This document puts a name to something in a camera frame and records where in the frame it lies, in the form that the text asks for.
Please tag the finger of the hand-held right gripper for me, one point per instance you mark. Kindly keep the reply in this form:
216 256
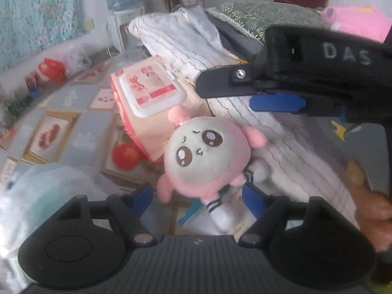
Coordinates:
275 103
220 82

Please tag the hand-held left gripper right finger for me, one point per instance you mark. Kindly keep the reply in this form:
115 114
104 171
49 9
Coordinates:
252 202

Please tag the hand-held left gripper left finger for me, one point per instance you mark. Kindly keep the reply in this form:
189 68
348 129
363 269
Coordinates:
142 196

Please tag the pink white plush doll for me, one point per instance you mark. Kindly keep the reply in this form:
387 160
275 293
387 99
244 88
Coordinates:
199 159

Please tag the person's right hand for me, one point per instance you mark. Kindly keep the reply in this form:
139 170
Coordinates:
373 214

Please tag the grey blanket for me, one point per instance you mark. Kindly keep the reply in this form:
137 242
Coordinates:
232 36

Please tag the white quilted blanket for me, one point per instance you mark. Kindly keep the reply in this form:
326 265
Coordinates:
190 46

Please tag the pink quilt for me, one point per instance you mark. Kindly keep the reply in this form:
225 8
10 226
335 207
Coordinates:
355 21

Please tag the pink wet wipes pack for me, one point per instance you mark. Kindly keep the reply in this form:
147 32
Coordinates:
144 128

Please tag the green floral pillow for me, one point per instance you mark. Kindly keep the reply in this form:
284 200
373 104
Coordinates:
260 15

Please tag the translucent printed plastic bag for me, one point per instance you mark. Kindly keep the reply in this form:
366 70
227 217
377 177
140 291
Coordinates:
46 196

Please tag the white water dispenser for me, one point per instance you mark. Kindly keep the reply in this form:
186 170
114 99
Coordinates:
122 27

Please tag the wall socket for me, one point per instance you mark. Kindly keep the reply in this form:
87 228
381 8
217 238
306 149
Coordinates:
89 25

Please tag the teal floral wall cloth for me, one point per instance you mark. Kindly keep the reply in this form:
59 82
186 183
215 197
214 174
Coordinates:
36 15

